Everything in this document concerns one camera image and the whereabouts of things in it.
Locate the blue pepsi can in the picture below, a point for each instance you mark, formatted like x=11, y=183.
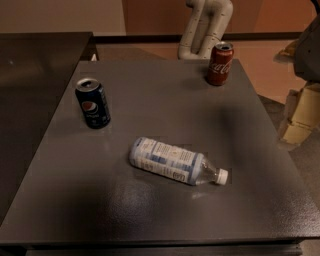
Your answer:
x=92, y=100

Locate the clear plastic water bottle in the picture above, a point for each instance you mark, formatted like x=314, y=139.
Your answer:
x=175, y=163

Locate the red coke can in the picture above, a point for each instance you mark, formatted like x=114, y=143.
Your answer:
x=220, y=63

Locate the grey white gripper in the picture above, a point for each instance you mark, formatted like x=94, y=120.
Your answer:
x=308, y=53

